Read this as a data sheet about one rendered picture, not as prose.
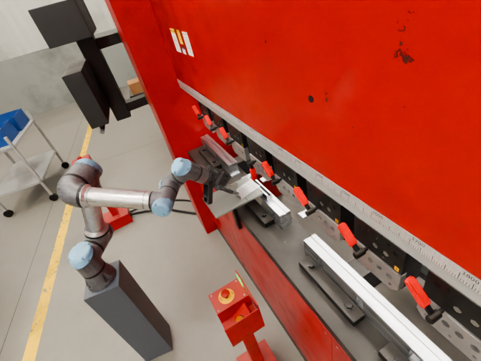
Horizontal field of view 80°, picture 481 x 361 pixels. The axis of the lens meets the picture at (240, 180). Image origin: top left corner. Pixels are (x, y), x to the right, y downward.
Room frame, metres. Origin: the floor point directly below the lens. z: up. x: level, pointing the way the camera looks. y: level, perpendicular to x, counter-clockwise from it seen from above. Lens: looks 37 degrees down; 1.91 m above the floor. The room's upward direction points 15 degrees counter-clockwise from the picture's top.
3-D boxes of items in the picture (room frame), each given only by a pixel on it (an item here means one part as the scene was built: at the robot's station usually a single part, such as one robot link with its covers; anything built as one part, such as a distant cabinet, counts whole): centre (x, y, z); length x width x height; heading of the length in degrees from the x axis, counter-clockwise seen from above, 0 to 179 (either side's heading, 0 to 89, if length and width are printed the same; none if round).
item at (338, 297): (0.58, -0.22, 0.89); 0.30 x 0.05 x 0.03; 18
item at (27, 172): (3.61, 2.75, 0.47); 0.90 x 0.67 x 0.95; 10
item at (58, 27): (2.21, 0.79, 1.52); 0.51 x 0.25 x 0.85; 11
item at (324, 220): (0.62, -0.26, 1.26); 0.15 x 0.09 x 0.17; 18
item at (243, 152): (1.19, -0.07, 1.26); 0.15 x 0.09 x 0.17; 18
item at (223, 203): (1.12, 0.06, 1.00); 0.26 x 0.18 x 0.01; 108
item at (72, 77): (2.14, 0.87, 1.42); 0.45 x 0.12 x 0.36; 11
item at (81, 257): (1.03, 0.83, 0.94); 0.13 x 0.12 x 0.14; 167
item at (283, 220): (1.12, -0.10, 0.92); 0.39 x 0.06 x 0.10; 18
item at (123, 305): (1.02, 0.84, 0.39); 0.18 x 0.18 x 0.78; 10
